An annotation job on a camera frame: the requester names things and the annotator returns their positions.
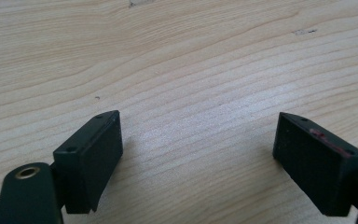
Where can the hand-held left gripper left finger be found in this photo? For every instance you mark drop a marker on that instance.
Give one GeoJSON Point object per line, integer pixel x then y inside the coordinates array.
{"type": "Point", "coordinates": [87, 161]}

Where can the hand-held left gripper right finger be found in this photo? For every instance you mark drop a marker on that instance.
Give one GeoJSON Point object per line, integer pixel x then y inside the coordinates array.
{"type": "Point", "coordinates": [317, 165]}

